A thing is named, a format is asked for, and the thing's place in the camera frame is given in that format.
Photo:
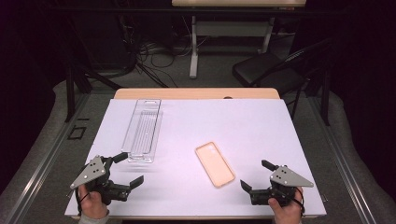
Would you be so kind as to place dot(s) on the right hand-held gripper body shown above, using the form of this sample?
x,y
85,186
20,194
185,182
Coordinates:
x,y
288,180

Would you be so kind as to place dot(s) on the white-legged desk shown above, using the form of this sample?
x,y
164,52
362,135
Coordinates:
x,y
230,28

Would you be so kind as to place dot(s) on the person's right hand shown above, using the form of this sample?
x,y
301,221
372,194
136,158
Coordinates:
x,y
286,211

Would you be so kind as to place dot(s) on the metal floor rail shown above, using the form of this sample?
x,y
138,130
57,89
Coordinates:
x,y
46,161
342,161

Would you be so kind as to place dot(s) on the beige phone case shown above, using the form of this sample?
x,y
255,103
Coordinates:
x,y
214,164

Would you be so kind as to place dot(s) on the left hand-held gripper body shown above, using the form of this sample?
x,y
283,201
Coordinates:
x,y
93,171

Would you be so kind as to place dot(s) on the black folding chair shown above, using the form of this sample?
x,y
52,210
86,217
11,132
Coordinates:
x,y
267,73

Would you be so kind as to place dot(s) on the black metal stand frame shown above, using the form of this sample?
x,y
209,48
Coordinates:
x,y
70,90

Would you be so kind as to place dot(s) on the person's left hand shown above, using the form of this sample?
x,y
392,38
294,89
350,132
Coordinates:
x,y
92,203

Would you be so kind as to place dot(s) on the white table cover sheet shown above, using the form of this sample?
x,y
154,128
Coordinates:
x,y
218,124

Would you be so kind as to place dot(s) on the clear plastic packaging tray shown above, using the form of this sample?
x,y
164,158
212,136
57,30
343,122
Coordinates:
x,y
143,130

